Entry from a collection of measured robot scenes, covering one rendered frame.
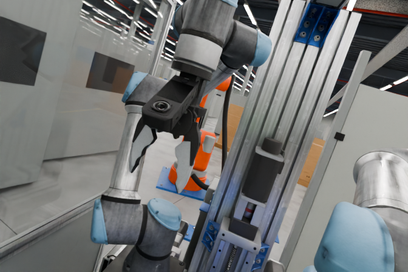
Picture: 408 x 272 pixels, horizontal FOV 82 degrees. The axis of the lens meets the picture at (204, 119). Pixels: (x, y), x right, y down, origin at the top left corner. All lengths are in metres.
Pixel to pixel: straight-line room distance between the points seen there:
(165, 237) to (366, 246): 0.62
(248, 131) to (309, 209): 1.07
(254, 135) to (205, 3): 0.53
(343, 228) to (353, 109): 1.53
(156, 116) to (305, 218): 1.59
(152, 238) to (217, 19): 0.62
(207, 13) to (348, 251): 0.33
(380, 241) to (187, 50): 0.31
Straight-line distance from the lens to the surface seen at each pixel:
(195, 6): 0.40
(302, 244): 1.90
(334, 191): 1.79
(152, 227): 0.77
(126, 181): 0.75
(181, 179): 0.40
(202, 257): 1.02
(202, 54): 0.37
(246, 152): 0.83
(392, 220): 0.28
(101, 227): 0.74
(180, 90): 0.36
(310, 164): 7.54
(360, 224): 0.25
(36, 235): 1.09
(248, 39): 0.52
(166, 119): 0.30
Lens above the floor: 1.64
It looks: 6 degrees down
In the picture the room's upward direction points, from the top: 18 degrees clockwise
